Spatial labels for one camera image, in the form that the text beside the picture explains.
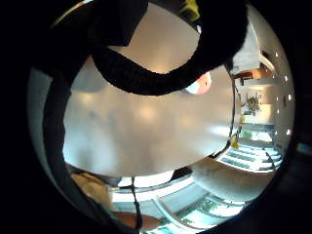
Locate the white round table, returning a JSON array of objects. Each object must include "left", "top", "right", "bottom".
[{"left": 189, "top": 157, "right": 277, "bottom": 203}]

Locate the wooden shelf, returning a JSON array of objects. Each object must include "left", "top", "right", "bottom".
[{"left": 234, "top": 66, "right": 276, "bottom": 82}]

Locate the black hanging cable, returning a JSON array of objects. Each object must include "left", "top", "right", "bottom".
[{"left": 213, "top": 62, "right": 239, "bottom": 160}]

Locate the thin black cable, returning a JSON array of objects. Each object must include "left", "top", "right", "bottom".
[{"left": 130, "top": 175, "right": 144, "bottom": 232}]

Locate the potted green plant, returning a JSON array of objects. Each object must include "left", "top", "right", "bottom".
[{"left": 242, "top": 92, "right": 265, "bottom": 117}]

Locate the yellow tag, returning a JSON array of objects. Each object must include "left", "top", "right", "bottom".
[{"left": 230, "top": 135, "right": 240, "bottom": 150}]

